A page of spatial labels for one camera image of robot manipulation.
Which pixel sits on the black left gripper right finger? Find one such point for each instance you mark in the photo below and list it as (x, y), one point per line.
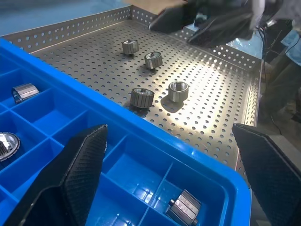
(275, 174)

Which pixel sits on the perforated steel tray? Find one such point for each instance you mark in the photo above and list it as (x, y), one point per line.
(200, 106)

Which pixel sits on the metal roller with gear shaft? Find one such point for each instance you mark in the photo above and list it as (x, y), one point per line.
(8, 146)

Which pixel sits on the blue plastic divided tray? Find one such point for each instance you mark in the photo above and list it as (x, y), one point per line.
(94, 108)

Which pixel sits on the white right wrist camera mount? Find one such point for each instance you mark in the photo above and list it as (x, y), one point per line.
(277, 9)

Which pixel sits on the faceted metal roller with shaft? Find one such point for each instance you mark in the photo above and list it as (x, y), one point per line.
(184, 207)

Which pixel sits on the ribbed metal roller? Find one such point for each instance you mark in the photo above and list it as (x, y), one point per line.
(142, 97)
(24, 93)
(178, 90)
(153, 60)
(130, 47)

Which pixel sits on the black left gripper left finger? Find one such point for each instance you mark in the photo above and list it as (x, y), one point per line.
(77, 179)

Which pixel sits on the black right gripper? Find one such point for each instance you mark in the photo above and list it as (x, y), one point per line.
(218, 8)

